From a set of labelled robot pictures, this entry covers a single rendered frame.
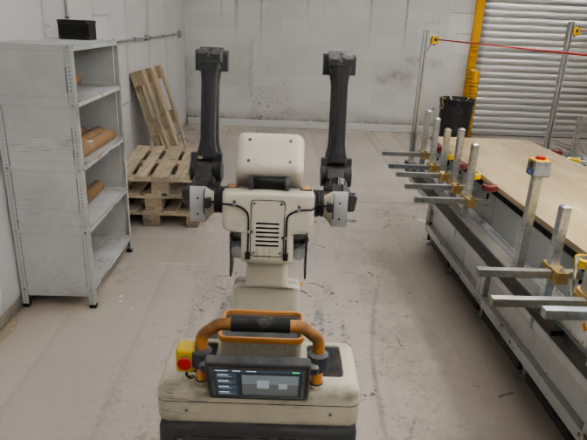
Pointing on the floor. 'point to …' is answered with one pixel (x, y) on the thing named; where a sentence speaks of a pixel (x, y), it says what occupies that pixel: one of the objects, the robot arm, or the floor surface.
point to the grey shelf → (63, 163)
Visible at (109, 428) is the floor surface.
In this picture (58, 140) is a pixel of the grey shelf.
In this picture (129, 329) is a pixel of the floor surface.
